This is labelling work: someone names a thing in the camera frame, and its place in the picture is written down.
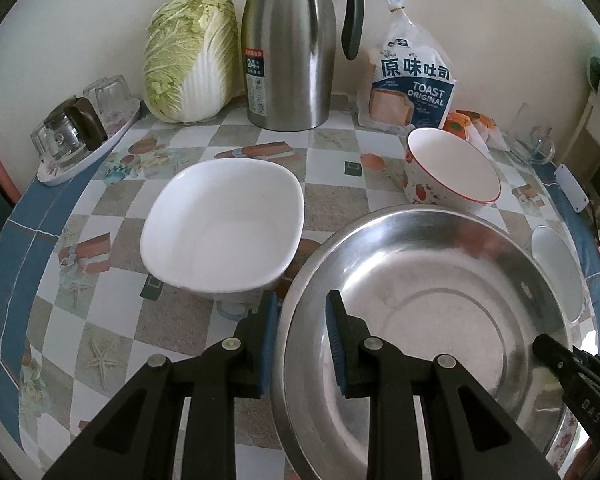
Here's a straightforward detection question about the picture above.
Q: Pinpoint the stainless steel thermos jug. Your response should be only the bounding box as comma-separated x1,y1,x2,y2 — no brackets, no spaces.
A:
240,0,366,132

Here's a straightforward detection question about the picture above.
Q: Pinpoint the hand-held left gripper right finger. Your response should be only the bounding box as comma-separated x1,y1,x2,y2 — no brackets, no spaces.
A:
325,290,567,480

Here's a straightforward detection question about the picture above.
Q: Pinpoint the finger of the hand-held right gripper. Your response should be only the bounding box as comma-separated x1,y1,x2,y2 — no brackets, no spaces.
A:
532,332,588,401

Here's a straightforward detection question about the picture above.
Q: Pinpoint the orange snack packet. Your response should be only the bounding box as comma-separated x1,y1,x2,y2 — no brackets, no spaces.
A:
441,110,476,139
467,112,499,149

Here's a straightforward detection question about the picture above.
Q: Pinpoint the toast bread bag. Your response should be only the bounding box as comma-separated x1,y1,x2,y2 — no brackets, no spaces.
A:
357,0,458,133

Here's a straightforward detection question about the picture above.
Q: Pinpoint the checkered printed tablecloth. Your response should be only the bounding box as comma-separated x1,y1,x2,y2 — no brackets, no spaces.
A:
0,92,600,480

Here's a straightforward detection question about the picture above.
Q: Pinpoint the white bowl with red print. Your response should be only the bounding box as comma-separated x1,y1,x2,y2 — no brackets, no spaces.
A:
530,225,587,323

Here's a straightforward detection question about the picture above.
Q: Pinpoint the napa cabbage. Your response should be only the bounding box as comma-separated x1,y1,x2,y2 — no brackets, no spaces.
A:
144,0,241,123

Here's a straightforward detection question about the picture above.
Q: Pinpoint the clear drinking glass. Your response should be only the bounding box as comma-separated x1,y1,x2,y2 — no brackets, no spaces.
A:
31,110,88,167
95,75,136,122

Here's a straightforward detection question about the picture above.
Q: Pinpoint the strawberry print bowl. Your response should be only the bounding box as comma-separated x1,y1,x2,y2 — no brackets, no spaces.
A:
402,127,502,207

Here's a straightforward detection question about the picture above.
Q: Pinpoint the white oval tray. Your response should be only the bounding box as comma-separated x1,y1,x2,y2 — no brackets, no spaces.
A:
36,97,142,187

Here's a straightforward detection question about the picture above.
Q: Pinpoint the stainless steel basin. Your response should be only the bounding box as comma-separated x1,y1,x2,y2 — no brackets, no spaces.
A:
270,205,589,480

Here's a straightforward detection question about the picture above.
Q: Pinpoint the white plastic box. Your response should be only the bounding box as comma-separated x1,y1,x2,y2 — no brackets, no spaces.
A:
554,165,590,214

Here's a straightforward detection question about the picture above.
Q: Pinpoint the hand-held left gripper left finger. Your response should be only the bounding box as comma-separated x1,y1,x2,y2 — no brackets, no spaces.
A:
40,290,283,480

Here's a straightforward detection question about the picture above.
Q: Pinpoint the dark brown cup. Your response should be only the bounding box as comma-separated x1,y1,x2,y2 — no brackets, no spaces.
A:
62,96,110,151

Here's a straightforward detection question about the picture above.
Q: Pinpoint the clear glass mug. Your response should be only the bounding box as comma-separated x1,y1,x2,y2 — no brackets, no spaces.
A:
510,104,556,163

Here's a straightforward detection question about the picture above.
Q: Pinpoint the white square bowl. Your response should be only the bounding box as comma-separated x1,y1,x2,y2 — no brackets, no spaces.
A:
139,159,306,306

